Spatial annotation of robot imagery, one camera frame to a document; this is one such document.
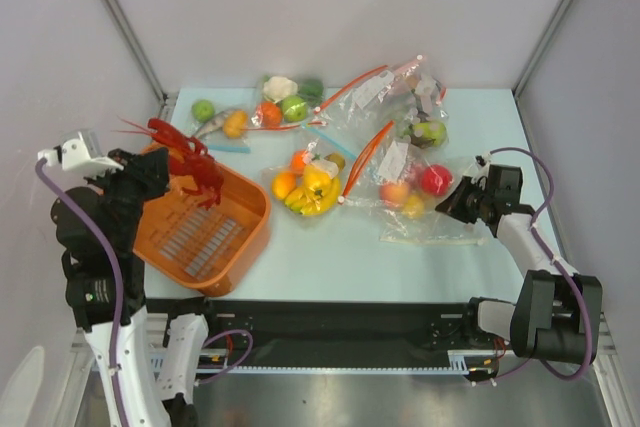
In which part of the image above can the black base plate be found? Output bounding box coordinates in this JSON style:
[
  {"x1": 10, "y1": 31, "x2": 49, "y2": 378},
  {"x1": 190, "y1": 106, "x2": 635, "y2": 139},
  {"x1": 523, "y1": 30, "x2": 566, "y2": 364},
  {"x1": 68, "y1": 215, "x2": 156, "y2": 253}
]
[{"x1": 144, "y1": 296, "x2": 521, "y2": 369}]

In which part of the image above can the dotted clear zip bag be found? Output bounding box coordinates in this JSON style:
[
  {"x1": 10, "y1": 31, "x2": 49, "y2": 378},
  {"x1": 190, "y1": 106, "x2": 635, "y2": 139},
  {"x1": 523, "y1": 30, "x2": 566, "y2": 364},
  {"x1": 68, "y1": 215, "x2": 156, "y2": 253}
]
[{"x1": 316, "y1": 54, "x2": 448, "y2": 146}]

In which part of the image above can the orange fruit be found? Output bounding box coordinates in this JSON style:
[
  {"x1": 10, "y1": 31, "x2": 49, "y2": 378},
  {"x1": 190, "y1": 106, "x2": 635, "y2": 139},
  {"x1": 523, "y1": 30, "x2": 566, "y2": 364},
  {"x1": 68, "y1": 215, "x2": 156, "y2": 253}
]
[{"x1": 271, "y1": 171, "x2": 297, "y2": 200}]

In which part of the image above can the yellow lemon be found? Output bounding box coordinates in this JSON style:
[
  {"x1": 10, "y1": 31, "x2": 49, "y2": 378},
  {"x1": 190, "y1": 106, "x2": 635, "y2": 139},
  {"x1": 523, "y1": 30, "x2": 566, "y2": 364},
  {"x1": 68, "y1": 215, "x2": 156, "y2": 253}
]
[{"x1": 402, "y1": 194, "x2": 426, "y2": 219}]

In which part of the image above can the orange plastic basket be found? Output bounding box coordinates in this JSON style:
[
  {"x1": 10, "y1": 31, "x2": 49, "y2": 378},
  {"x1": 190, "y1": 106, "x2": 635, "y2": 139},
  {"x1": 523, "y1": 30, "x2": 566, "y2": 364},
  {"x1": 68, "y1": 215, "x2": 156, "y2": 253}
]
[{"x1": 134, "y1": 164, "x2": 271, "y2": 297}]

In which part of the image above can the red apple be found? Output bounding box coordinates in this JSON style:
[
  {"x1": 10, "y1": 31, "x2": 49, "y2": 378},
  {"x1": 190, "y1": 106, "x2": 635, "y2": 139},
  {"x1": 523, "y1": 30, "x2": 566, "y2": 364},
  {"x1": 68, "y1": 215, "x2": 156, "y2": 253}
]
[{"x1": 420, "y1": 164, "x2": 453, "y2": 197}]

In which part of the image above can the white cauliflower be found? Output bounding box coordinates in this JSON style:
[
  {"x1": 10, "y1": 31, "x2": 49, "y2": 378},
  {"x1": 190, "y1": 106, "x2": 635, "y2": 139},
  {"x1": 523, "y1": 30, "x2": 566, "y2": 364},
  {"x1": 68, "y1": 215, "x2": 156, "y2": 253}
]
[{"x1": 262, "y1": 76, "x2": 298, "y2": 103}]

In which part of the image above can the zip bag with orange seal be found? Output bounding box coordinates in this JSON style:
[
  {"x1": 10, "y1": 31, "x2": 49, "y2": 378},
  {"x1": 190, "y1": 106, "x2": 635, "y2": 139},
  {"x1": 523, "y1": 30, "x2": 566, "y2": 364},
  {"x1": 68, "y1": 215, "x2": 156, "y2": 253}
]
[{"x1": 338, "y1": 121, "x2": 488, "y2": 246}]

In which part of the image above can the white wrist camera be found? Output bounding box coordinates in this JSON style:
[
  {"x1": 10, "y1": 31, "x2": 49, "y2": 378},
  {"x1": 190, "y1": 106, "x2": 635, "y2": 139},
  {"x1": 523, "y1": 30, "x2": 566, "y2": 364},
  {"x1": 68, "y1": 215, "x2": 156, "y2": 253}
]
[
  {"x1": 37, "y1": 129, "x2": 124, "y2": 178},
  {"x1": 472, "y1": 153, "x2": 492, "y2": 184}
]

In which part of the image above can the yellow bell pepper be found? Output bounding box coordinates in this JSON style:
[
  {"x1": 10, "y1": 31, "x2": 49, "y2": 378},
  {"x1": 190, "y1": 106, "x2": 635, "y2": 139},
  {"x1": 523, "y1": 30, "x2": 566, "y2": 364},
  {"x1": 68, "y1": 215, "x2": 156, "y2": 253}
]
[{"x1": 302, "y1": 162, "x2": 338, "y2": 203}]

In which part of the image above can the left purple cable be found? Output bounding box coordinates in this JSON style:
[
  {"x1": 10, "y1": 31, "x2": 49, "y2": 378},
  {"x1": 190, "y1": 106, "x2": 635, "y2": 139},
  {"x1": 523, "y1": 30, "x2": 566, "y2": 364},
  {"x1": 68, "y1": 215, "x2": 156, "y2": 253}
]
[{"x1": 34, "y1": 156, "x2": 254, "y2": 427}]

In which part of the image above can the peach apple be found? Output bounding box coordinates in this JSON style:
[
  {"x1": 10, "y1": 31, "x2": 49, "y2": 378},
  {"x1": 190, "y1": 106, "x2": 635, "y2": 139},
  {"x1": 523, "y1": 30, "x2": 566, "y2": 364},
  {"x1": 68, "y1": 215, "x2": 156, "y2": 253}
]
[{"x1": 379, "y1": 181, "x2": 411, "y2": 208}]

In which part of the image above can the green apple far left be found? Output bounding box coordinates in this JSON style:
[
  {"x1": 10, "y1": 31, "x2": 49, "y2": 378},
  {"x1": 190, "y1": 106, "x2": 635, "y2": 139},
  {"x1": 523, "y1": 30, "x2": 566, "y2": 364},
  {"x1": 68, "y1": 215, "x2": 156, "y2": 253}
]
[{"x1": 191, "y1": 99, "x2": 216, "y2": 123}]

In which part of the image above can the grey toy fish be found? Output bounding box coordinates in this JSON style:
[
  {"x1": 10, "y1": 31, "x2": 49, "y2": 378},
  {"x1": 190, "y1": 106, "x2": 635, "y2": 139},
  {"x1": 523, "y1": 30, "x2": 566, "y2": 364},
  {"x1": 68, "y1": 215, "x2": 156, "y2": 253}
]
[{"x1": 192, "y1": 109, "x2": 234, "y2": 140}]

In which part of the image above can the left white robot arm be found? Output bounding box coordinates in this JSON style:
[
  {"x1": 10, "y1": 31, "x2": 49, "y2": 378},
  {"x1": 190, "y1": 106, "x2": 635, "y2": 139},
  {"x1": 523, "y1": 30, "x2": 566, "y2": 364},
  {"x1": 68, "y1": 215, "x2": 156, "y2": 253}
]
[{"x1": 36, "y1": 148, "x2": 220, "y2": 426}]

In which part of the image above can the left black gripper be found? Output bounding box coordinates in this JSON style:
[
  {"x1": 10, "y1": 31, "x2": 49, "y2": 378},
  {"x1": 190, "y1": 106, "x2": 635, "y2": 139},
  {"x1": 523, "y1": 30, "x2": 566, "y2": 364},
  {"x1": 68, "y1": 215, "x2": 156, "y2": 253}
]
[{"x1": 83, "y1": 145, "x2": 170, "y2": 249}]

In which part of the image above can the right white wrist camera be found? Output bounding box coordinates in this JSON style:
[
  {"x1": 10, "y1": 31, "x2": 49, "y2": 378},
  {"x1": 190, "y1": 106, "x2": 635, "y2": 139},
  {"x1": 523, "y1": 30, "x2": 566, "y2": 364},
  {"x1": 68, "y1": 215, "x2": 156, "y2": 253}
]
[{"x1": 472, "y1": 153, "x2": 492, "y2": 184}]

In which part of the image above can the green pear in bag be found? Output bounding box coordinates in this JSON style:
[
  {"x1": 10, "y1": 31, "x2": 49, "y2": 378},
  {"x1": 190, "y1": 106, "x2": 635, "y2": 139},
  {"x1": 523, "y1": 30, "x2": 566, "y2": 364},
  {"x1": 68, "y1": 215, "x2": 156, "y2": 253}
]
[{"x1": 411, "y1": 120, "x2": 448, "y2": 148}]

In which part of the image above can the green apple in bag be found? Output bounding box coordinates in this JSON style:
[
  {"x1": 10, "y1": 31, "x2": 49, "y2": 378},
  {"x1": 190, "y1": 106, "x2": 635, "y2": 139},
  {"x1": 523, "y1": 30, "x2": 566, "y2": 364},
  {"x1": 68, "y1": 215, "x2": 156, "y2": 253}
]
[{"x1": 280, "y1": 95, "x2": 308, "y2": 123}]

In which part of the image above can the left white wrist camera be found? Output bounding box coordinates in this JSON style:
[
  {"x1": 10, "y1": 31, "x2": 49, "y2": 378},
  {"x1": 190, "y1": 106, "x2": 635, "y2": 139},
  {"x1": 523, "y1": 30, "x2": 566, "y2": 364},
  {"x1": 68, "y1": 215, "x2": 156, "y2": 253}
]
[{"x1": 37, "y1": 129, "x2": 124, "y2": 178}]

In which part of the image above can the orange tomato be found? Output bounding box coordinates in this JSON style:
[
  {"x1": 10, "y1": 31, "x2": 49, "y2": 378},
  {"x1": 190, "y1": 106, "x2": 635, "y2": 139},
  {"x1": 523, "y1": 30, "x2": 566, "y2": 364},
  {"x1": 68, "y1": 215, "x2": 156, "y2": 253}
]
[{"x1": 256, "y1": 101, "x2": 283, "y2": 127}]

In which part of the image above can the red plastic lobster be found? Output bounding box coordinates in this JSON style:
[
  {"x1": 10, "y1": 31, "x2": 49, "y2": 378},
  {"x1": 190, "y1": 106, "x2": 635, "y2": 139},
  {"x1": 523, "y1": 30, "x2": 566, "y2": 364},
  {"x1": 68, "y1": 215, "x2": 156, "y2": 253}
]
[{"x1": 121, "y1": 118, "x2": 224, "y2": 210}]

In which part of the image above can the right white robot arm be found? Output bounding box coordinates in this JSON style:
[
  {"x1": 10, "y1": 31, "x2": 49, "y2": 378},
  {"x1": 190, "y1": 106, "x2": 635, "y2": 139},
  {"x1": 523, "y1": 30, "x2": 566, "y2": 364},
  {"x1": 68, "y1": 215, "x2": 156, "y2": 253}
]
[{"x1": 436, "y1": 165, "x2": 603, "y2": 365}]

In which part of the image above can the dark green broccoli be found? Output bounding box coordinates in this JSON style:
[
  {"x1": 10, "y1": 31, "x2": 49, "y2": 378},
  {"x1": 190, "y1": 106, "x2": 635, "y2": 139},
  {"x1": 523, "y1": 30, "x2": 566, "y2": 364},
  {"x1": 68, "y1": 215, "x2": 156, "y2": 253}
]
[{"x1": 298, "y1": 78, "x2": 324, "y2": 102}]

